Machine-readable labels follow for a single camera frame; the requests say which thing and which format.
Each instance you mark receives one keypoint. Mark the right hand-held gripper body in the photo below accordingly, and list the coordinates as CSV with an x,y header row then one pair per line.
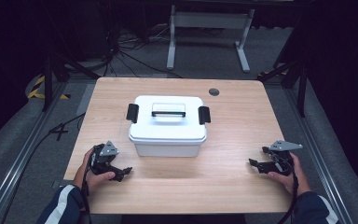
x,y
281,165

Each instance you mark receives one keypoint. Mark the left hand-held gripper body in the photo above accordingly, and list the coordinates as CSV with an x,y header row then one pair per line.
x,y
101,161

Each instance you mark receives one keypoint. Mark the person's left hand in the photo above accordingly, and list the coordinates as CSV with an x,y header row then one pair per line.
x,y
88,180

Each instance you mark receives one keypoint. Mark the person's right hand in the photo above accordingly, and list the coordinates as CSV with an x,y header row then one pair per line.
x,y
296,182

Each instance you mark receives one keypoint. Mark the white plastic storage box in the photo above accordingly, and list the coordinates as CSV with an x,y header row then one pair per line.
x,y
167,149

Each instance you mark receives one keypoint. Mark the black box latch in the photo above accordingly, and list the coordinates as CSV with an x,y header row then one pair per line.
x,y
132,113
204,115

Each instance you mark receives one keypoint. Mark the black metal stand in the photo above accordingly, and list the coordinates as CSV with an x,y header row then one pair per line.
x,y
47,84
302,90

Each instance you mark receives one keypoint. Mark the yellow black floor tape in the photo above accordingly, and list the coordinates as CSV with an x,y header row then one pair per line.
x,y
34,93

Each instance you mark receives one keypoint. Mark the aluminium floor rail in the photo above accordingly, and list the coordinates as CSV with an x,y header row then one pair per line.
x,y
18,165
320,161

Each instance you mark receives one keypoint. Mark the grey metal desk frame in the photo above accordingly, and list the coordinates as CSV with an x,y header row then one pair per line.
x,y
209,20

